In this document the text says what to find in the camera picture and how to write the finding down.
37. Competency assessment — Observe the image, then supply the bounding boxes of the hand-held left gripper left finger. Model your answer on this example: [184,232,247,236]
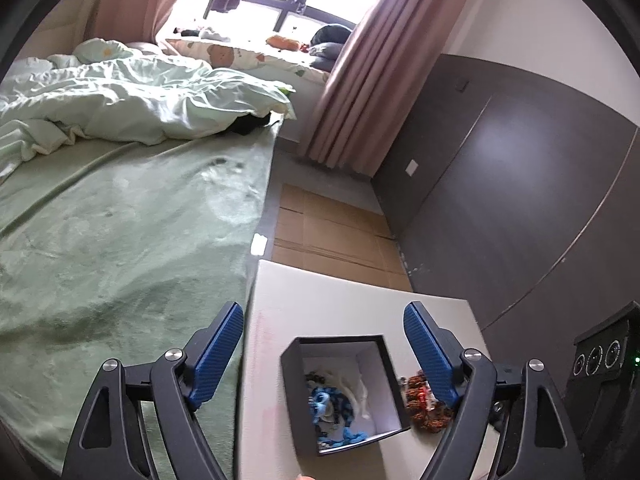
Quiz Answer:
[62,301,246,480]

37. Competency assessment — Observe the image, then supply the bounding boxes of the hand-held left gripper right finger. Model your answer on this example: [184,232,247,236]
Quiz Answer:
[403,301,586,480]

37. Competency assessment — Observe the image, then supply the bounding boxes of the brown bead bracelet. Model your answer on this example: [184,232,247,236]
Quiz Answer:
[397,370,456,433]

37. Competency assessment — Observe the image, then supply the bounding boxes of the black jewelry box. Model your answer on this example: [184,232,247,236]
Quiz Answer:
[280,334,412,457]

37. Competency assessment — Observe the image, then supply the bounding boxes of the white low table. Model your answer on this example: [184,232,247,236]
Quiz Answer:
[235,258,493,480]

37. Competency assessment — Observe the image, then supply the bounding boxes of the bed with green sheet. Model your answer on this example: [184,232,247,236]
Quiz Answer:
[0,125,281,480]

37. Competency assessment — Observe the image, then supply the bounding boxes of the flattened cardboard sheets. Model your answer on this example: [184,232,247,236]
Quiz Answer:
[272,183,413,291]

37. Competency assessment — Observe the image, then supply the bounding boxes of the grey wardrobe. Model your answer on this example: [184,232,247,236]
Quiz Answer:
[372,52,640,341]

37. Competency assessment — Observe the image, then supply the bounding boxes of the black cloth item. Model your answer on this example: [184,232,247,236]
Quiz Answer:
[227,112,273,137]

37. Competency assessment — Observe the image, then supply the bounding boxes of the pale green quilt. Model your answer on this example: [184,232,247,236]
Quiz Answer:
[0,52,296,176]

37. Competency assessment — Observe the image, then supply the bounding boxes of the pink curtain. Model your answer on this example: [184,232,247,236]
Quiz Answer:
[92,0,231,43]
[297,0,481,176]

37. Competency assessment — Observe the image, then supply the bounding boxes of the bear print window cushion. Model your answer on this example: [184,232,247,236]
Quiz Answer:
[165,37,331,81]

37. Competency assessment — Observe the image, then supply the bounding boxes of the patterned pale pillow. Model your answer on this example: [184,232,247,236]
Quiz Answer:
[74,37,133,66]

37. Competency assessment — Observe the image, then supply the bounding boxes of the dark grey cushion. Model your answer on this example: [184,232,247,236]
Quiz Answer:
[309,24,353,71]

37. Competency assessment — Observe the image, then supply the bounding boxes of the white bead bracelet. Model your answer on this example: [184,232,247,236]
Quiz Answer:
[327,367,373,421]

